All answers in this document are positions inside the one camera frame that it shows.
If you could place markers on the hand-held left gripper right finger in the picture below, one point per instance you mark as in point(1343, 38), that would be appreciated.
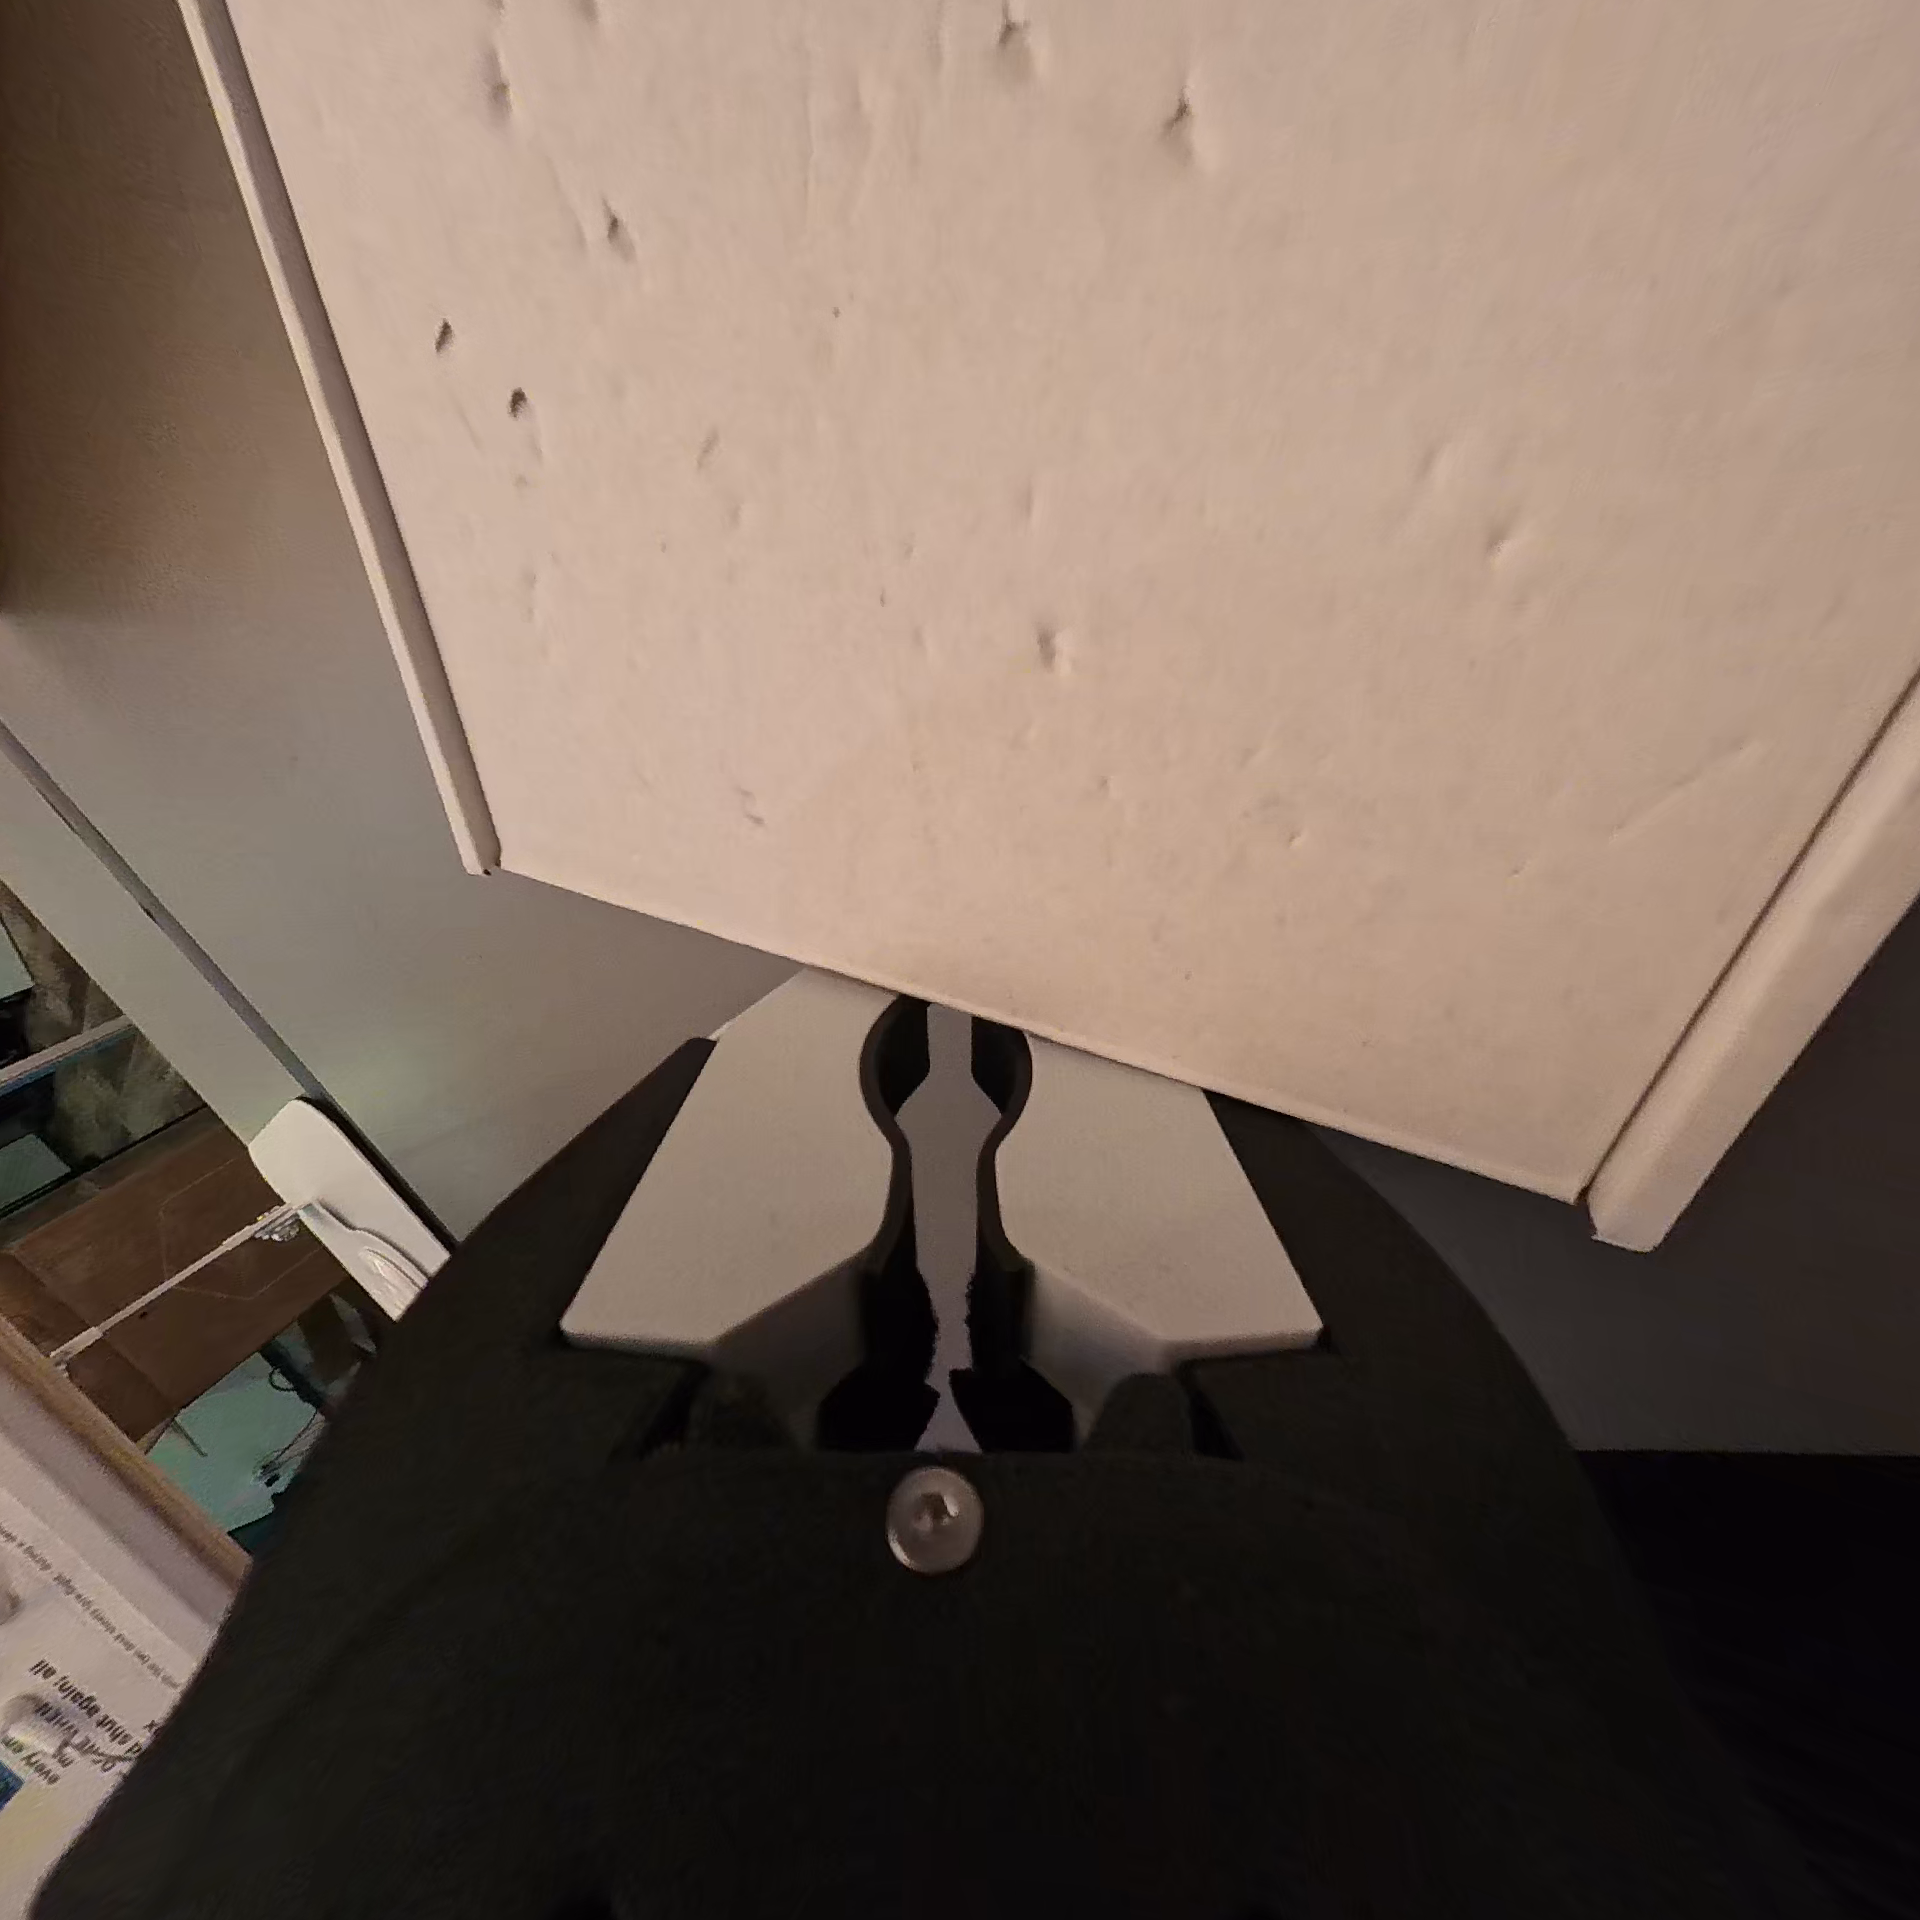
point(1155, 1230)

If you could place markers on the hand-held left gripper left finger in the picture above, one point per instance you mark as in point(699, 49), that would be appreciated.
point(751, 1201)

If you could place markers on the white cardboard mailer box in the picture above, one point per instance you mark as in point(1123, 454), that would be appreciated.
point(1126, 524)

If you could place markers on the brown wooden beam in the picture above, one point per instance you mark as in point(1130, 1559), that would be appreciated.
point(149, 1243)

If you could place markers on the printed instruction sheet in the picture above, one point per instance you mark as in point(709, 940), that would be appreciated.
point(76, 1694)

